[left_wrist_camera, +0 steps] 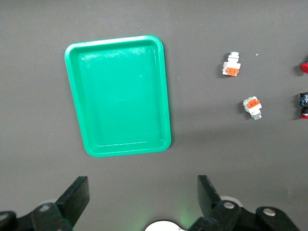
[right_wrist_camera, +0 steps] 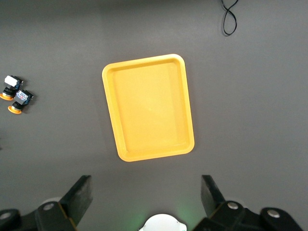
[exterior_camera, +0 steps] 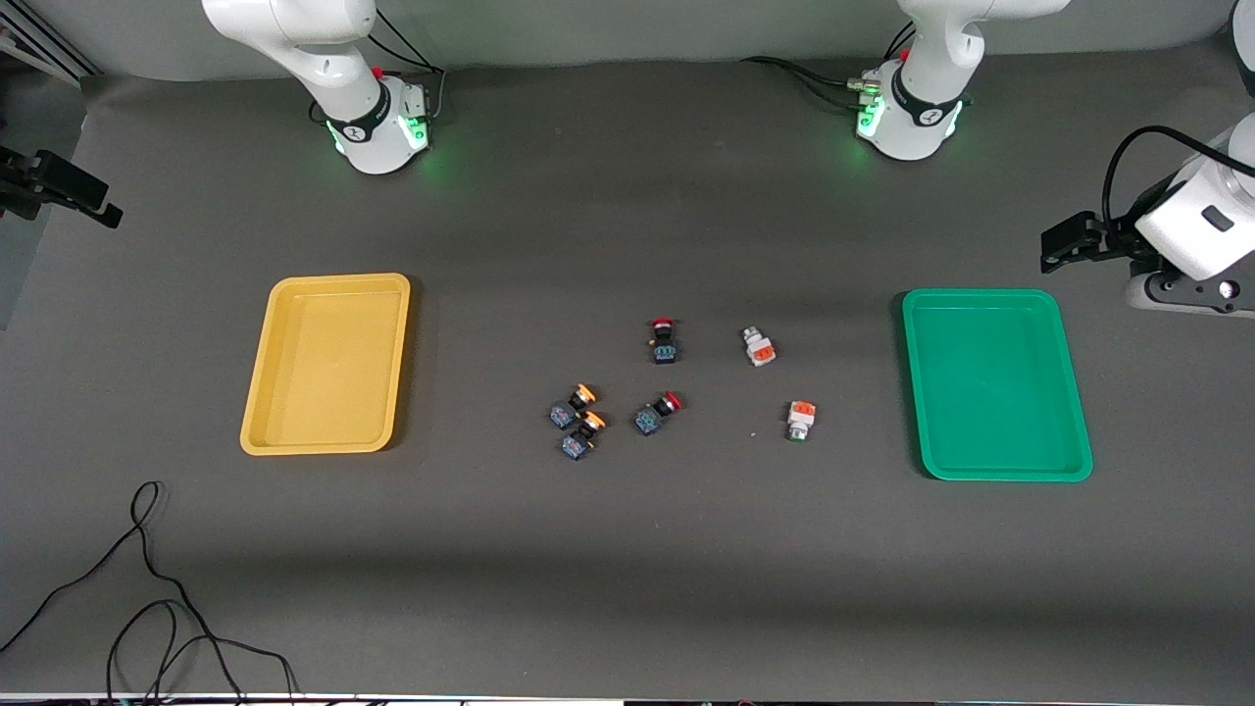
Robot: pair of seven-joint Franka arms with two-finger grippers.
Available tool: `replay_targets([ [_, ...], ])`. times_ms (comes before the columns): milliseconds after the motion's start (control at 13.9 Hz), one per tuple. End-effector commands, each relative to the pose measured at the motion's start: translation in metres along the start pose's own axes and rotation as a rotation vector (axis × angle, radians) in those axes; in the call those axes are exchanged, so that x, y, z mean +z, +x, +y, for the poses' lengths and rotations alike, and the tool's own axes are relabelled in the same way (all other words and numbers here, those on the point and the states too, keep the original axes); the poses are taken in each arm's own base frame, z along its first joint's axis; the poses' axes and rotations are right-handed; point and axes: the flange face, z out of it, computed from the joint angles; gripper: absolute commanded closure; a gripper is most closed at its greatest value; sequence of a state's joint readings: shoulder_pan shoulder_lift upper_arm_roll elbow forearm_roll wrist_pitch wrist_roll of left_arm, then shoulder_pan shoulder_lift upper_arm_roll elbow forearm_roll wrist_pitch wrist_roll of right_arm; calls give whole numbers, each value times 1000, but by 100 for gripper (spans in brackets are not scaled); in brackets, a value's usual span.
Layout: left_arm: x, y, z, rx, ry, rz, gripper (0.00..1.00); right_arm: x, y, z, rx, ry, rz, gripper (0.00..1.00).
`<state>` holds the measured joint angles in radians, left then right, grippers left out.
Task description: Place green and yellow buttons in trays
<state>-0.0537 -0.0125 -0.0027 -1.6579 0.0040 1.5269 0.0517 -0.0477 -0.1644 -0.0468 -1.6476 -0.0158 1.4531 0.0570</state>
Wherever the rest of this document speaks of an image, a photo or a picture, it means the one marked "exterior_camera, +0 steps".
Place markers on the red push button switch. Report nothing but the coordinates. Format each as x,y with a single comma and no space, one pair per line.
664,348
649,420

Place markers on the yellow plastic tray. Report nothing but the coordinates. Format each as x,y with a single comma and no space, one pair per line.
324,373

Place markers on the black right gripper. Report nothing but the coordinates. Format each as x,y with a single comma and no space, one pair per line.
22,181

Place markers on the grey aluminium frame rail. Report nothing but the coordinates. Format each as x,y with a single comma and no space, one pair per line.
39,49

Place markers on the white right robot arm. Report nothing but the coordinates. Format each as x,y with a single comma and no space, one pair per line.
294,29

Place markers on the yellow push button switch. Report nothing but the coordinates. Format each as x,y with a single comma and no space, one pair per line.
564,415
577,446

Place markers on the green plastic tray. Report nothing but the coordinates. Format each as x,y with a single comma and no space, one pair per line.
990,382

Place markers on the white orange switch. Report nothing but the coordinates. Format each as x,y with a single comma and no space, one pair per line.
760,348
801,420

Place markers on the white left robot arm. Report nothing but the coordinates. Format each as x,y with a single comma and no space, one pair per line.
931,59

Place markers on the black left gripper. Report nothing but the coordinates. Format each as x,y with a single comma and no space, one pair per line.
1119,238

